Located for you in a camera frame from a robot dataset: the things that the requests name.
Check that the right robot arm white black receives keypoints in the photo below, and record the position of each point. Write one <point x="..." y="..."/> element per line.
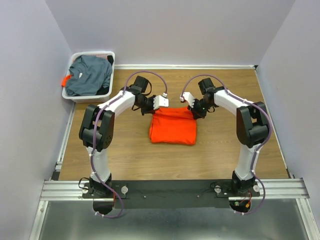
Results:
<point x="253" y="127"/>

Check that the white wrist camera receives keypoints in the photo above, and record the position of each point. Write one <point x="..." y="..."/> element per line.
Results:
<point x="160" y="102"/>
<point x="188" y="98"/>

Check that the aluminium frame rail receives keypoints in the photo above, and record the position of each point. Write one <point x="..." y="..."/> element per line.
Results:
<point x="286" y="188"/>

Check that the black garment in basket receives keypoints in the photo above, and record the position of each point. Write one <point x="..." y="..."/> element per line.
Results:
<point x="110" y="59"/>

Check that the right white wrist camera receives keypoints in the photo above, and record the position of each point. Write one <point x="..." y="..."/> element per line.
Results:
<point x="188" y="98"/>

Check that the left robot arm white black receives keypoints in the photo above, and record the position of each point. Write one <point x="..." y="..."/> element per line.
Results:
<point x="97" y="130"/>

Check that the white plastic laundry basket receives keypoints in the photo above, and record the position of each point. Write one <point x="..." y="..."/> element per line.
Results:
<point x="94" y="98"/>

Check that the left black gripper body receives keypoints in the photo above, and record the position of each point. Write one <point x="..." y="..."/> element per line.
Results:
<point x="146" y="105"/>

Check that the grey blue t shirt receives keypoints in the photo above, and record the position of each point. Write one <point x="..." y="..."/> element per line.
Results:
<point x="89" y="75"/>

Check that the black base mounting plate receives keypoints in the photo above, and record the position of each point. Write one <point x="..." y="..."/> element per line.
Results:
<point x="168" y="194"/>

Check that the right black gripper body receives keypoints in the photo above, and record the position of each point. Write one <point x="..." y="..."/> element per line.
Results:
<point x="200" y="107"/>

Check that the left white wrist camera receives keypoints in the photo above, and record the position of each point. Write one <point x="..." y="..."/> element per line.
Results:
<point x="160" y="102"/>

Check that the orange t shirt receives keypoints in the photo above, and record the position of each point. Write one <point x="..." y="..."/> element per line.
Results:
<point x="173" y="126"/>

